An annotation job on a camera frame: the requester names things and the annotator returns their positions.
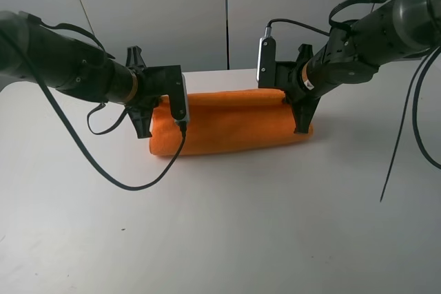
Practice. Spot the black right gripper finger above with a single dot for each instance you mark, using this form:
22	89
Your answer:
303	112

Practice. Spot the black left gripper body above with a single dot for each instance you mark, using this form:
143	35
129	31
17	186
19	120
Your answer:
152	82

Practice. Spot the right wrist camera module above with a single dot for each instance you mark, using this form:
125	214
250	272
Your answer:
266	66

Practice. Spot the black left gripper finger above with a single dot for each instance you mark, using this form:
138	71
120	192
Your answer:
141	119

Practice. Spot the orange terry towel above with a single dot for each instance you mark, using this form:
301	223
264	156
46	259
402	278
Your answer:
226	122

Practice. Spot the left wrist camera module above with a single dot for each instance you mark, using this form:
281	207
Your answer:
178	99

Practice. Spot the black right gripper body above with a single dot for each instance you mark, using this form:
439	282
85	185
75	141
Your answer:
300	79

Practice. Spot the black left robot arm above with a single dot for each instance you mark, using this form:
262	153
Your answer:
87	72

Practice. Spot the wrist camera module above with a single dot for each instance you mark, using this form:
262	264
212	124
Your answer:
266	66
178	99

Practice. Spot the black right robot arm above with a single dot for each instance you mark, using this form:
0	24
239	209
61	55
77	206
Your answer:
364	35

